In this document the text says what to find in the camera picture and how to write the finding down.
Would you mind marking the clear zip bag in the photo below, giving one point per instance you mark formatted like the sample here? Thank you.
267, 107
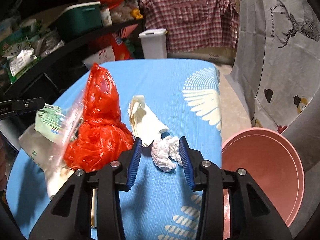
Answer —
73, 120

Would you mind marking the pink plastic trash basin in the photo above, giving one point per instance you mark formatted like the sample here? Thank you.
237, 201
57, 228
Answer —
273, 163

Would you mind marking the yellow toy figure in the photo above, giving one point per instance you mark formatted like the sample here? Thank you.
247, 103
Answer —
135, 13

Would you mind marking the green white snack bag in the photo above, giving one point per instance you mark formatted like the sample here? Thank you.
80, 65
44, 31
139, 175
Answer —
16, 48

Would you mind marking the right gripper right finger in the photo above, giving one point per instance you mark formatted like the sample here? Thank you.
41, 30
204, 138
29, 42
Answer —
252, 215

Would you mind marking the beige paper bag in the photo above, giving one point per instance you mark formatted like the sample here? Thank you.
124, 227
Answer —
39, 148

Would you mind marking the red plastic bag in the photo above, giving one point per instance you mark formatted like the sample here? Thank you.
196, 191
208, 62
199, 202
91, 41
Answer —
102, 136

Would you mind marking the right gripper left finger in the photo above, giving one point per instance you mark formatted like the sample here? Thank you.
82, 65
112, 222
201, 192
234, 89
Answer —
68, 215

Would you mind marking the black storage shelf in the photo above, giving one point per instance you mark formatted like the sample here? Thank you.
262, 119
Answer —
60, 55

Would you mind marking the white pedal bin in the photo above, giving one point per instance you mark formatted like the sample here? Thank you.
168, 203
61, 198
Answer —
154, 43

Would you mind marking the white tissue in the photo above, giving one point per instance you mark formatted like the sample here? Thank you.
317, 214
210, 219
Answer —
165, 153

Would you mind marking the green panda package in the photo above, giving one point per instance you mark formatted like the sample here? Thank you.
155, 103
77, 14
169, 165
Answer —
49, 122

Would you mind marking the small label jar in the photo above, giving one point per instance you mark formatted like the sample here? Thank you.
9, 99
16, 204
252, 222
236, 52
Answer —
105, 15

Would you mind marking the grey deer print curtain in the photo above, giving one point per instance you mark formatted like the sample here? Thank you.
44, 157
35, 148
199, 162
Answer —
276, 71

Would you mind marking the red white sack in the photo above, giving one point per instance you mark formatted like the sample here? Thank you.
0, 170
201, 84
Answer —
110, 47

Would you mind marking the green storage box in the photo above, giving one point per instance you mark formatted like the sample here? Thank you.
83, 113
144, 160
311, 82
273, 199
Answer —
79, 18

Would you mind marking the light blue tablecloth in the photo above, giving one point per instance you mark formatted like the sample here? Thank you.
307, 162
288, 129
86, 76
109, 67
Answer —
158, 101

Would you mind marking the red plaid curtain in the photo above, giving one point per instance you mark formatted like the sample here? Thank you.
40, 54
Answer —
193, 24

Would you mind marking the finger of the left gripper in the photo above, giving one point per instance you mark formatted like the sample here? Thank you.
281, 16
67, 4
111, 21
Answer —
13, 108

